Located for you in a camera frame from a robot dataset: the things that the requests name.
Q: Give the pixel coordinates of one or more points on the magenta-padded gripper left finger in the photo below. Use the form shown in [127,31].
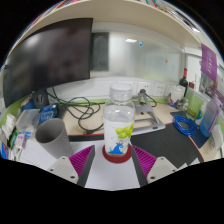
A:
[80,160]

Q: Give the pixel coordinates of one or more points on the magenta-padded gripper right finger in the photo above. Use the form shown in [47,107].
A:
[145,160]

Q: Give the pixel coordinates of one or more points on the clear printed water bottle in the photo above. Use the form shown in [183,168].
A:
[118,123]

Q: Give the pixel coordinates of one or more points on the black desk mat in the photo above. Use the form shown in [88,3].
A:
[163,143]

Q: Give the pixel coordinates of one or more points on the flat round red coaster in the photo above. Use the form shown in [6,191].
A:
[116,159]

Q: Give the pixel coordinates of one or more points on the grey ribbed cup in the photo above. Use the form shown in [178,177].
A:
[53,138]

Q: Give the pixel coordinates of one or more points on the white paper sheet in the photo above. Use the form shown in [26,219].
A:
[113,175]

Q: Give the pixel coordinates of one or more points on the grey metal laptop stand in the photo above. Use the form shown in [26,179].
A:
[150,120]

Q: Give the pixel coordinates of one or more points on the small blue packet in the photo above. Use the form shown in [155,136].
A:
[49,113]

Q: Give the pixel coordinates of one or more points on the clear plastic box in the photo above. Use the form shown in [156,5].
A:
[27,120]

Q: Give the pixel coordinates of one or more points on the green translucent tumbler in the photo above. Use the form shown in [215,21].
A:
[194,106]

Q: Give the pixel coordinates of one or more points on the white plastic jar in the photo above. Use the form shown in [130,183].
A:
[176,94]

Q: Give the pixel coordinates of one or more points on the blue round container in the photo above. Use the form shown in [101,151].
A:
[28,104]

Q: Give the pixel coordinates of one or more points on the white paper napkins pile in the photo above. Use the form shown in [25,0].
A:
[7,128]

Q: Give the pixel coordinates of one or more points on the dark wine bottle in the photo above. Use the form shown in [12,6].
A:
[183,83]

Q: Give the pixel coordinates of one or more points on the black computer monitor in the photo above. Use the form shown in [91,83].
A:
[50,56]

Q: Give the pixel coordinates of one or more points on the purple hanging banner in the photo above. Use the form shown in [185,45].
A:
[209,63]

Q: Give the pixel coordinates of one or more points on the white wall outlets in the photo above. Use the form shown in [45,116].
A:
[151,88]

